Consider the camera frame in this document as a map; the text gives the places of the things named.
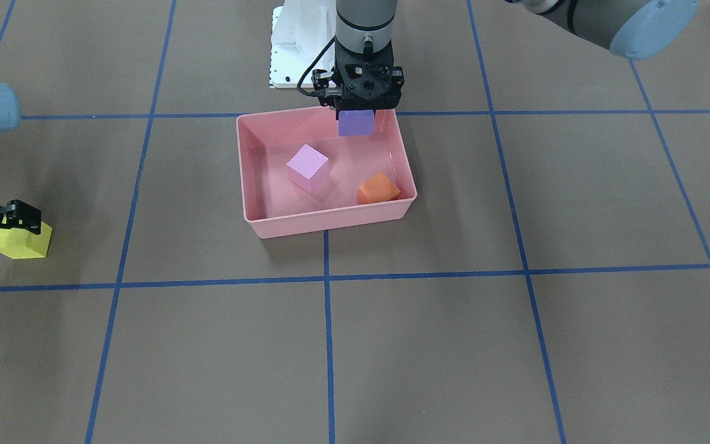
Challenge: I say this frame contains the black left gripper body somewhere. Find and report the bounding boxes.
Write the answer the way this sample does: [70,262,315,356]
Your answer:
[312,47,405,118]

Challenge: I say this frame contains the purple foam block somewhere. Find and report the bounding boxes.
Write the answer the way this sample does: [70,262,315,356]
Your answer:
[337,110,375,137]

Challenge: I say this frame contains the yellow foam block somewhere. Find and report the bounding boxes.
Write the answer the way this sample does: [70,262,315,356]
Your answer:
[0,222,53,260]

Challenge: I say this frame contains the pink foam block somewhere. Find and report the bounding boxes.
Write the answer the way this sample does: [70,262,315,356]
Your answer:
[285,144,330,193]

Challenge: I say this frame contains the orange foam block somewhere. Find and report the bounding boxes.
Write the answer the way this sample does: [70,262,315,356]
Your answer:
[357,171,402,205]

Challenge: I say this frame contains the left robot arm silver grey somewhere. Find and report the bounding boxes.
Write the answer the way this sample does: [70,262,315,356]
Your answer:
[307,1,699,117]

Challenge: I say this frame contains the pink plastic bin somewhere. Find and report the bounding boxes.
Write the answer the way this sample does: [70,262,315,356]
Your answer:
[236,107,417,239]

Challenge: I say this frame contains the white camera pillar with base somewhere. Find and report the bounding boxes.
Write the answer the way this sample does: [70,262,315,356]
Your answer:
[269,1,337,88]

